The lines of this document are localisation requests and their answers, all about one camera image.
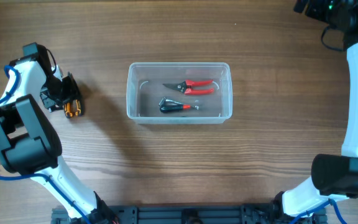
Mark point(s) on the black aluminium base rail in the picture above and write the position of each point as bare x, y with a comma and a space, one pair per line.
258, 213

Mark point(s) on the clear plastic container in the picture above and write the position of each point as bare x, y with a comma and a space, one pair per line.
145, 90

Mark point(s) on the black red precision screwdriver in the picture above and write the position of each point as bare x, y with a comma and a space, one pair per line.
175, 108

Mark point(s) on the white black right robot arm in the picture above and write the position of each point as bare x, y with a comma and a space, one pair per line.
333, 178

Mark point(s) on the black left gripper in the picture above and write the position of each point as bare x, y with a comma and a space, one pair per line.
74, 93

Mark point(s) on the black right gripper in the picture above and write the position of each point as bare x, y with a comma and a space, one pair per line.
315, 10

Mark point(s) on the red handled snips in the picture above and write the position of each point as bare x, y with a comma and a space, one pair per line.
190, 87

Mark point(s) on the orange black pliers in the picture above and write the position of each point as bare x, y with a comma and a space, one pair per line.
73, 109

